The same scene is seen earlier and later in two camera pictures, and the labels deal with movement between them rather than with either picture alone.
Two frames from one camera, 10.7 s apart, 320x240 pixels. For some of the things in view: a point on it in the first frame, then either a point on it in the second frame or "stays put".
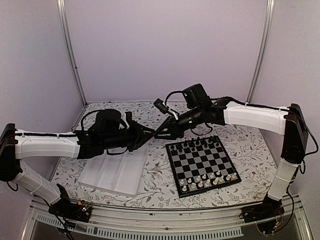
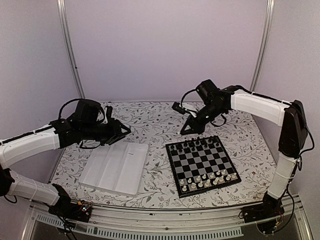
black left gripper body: [120, 140] -> [91, 132]
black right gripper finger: [169, 129] -> [197, 126]
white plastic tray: [118, 173] stays put
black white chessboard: [201, 166] stays put
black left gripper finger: [143, 134] -> [119, 134]
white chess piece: [215, 181] stays put
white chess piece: [207, 184] stays put
